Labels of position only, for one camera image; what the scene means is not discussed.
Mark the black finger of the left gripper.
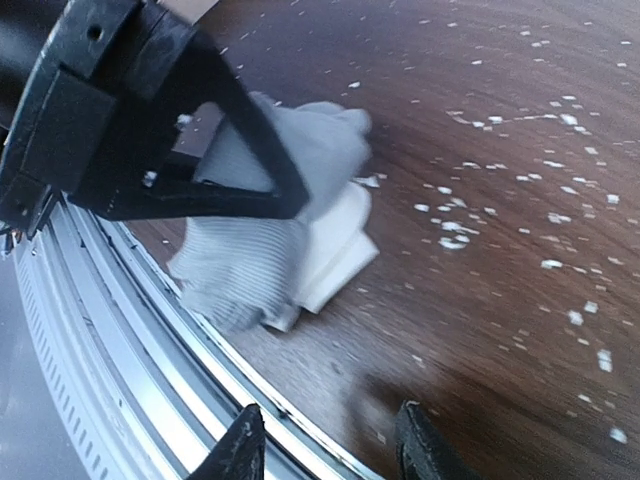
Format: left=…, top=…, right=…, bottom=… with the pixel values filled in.
left=68, top=31, right=310, bottom=221

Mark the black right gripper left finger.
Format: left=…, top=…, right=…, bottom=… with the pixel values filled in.
left=192, top=404, right=265, bottom=480

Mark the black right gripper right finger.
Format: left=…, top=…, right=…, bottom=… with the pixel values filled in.
left=395, top=401, right=480, bottom=480

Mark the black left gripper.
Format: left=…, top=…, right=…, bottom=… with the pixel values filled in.
left=1, top=1, right=200, bottom=235

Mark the grey underwear white waistband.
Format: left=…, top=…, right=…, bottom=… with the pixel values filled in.
left=167, top=92, right=379, bottom=332

